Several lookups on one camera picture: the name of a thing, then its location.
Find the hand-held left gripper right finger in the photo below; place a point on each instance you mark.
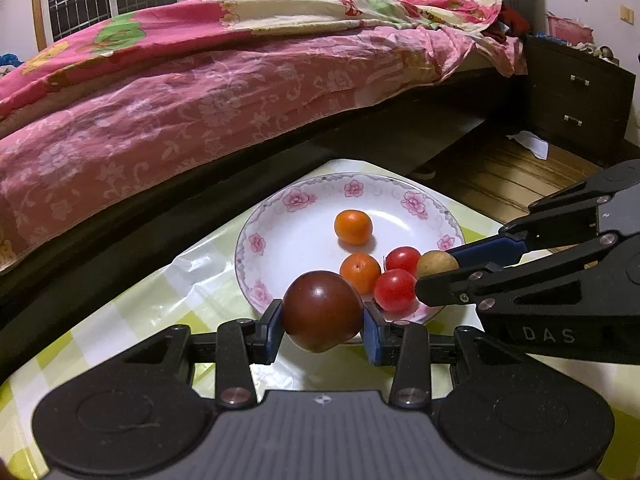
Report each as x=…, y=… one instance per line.
x=372, y=335

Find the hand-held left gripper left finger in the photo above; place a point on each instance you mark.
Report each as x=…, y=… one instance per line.
x=272, y=330

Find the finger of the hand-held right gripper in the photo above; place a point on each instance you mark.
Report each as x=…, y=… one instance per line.
x=440, y=290
x=495, y=250

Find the brown longan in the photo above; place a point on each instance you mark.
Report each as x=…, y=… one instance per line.
x=436, y=262

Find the red cherry tomato with stem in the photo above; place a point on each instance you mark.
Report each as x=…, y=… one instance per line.
x=394, y=290

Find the dark red tomato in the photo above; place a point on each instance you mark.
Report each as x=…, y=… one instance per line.
x=322, y=310

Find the large orange kumquat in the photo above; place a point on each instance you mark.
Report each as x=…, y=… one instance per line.
x=359, y=272

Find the white floral rim plate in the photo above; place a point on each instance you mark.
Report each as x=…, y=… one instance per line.
x=300, y=240

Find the small orange kumquat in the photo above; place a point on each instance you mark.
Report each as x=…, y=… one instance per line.
x=353, y=226

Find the white crumpled paper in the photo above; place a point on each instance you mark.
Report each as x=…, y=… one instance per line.
x=530, y=144

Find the dark wooden nightstand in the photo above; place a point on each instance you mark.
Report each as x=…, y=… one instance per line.
x=570, y=100

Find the dark red clothes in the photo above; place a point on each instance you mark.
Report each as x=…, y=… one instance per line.
x=510, y=22

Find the pink basket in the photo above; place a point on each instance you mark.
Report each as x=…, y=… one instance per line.
x=567, y=30

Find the pink floral bed sheet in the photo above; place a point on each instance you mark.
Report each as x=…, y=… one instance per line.
x=150, y=125

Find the pink cartoon print quilt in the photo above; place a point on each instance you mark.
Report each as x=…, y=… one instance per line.
x=200, y=25

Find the blue cloth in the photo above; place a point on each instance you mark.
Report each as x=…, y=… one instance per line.
x=7, y=62

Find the white wall switch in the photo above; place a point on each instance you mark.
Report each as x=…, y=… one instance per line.
x=626, y=14

